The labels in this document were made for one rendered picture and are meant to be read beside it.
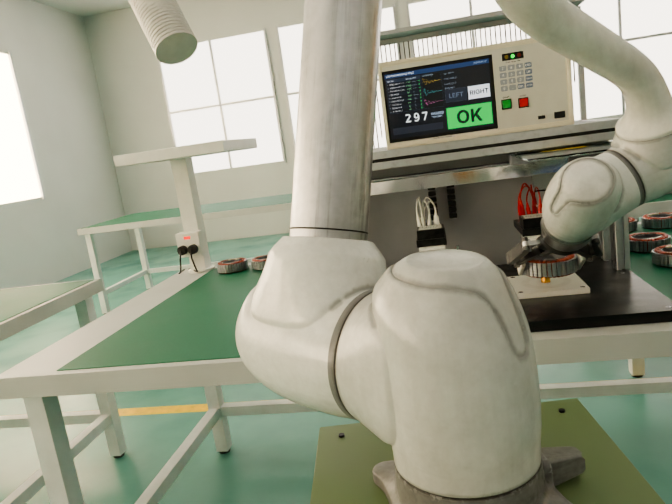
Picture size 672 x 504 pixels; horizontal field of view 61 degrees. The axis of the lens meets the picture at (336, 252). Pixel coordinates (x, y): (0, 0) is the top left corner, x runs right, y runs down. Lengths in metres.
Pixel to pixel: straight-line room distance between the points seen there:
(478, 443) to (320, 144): 0.38
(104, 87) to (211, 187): 2.04
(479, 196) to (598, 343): 0.58
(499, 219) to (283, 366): 1.01
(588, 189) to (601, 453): 0.36
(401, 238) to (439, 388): 1.06
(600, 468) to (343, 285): 0.36
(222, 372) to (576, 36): 0.87
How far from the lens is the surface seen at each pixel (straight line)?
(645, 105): 0.97
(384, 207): 1.56
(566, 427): 0.83
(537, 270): 1.24
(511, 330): 0.56
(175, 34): 2.25
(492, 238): 1.58
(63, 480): 1.57
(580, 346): 1.14
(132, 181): 8.80
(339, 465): 0.78
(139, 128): 8.69
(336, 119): 0.70
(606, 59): 0.90
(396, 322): 0.54
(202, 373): 1.23
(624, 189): 0.96
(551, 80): 1.45
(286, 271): 0.67
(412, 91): 1.43
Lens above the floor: 1.15
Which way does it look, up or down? 11 degrees down
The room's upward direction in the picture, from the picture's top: 8 degrees counter-clockwise
